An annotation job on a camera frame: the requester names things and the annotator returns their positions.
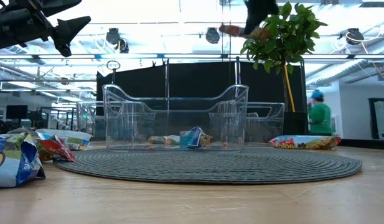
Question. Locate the black plant pot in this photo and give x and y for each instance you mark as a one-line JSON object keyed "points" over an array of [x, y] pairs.
{"points": [[296, 123]]}

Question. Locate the dark framed window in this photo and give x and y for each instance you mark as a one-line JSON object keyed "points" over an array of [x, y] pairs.
{"points": [[371, 118]]}

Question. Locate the yellow plant stake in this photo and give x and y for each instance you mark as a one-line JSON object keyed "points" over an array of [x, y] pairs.
{"points": [[289, 90]]}

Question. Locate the green leafy plant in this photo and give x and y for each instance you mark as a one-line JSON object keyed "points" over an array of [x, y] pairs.
{"points": [[285, 37]]}

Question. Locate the red orange granola bar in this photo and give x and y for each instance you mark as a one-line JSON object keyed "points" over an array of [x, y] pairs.
{"points": [[230, 30]]}

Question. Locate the metal partition pole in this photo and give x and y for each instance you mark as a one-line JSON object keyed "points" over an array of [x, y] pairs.
{"points": [[167, 81], [237, 71]]}

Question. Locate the round dark ceiling lamp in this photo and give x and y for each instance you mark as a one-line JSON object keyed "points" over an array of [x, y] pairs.
{"points": [[355, 35], [212, 35], [124, 46], [113, 35]]}

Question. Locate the black metal table frame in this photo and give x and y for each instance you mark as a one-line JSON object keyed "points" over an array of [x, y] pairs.
{"points": [[366, 144]]}

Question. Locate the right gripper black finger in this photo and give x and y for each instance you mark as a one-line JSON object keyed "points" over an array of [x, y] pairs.
{"points": [[258, 14]]}

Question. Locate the person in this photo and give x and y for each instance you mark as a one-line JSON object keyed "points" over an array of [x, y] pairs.
{"points": [[320, 118]]}

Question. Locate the blue orange granola bar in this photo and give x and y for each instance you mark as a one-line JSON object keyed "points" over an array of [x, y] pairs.
{"points": [[160, 140]]}

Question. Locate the round grey woven placemat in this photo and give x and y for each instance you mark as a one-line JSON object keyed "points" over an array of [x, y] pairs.
{"points": [[191, 165]]}

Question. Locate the dark computer monitor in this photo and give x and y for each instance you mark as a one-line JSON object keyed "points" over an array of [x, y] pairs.
{"points": [[16, 112]]}

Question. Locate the black partition screen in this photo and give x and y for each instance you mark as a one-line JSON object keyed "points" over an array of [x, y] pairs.
{"points": [[194, 74]]}

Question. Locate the colourful Chewy granola bar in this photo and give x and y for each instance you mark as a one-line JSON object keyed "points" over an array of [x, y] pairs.
{"points": [[303, 143]]}

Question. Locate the white wall box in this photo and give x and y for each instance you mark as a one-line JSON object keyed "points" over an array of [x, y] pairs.
{"points": [[335, 124]]}

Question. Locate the clear plastic bin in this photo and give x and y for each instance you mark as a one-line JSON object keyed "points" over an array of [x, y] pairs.
{"points": [[129, 130], [272, 121], [86, 118]]}

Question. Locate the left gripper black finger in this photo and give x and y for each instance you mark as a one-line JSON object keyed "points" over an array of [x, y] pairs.
{"points": [[57, 6], [68, 32]]}

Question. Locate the blue white red granola bar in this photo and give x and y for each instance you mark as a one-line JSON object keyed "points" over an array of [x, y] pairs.
{"points": [[56, 149]]}

